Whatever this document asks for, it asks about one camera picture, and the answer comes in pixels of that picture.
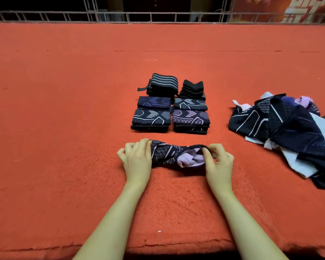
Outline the person's right hand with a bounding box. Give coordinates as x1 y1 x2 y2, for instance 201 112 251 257
201 143 235 195

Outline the person's left hand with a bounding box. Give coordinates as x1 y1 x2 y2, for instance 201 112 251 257
117 138 153 185

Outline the single black purple-lined sock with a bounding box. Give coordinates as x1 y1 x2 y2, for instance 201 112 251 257
149 139 211 171
172 109 211 127

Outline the single black white-patterned sock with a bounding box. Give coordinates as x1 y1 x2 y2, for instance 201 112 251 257
132 108 172 126
173 125 209 135
131 124 170 133

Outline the single navy blue-lined sock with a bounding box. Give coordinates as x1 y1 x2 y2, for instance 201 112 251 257
138 96 172 110

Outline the single black grey-striped sock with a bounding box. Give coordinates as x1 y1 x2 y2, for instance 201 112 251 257
173 98 209 112

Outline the person's left forearm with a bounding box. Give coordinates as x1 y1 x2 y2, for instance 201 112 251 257
73 181 150 260

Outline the person's right forearm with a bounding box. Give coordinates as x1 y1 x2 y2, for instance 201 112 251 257
214 187 288 260

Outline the heap of dark patterned socks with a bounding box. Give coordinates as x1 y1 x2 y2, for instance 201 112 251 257
229 92 325 191

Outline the dark brown door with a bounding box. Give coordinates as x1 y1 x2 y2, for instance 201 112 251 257
123 0 191 13

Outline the grey metal truss tower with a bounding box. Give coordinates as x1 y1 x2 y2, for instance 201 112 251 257
82 0 98 22

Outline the red banner with white print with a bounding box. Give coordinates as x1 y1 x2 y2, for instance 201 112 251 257
230 0 325 24

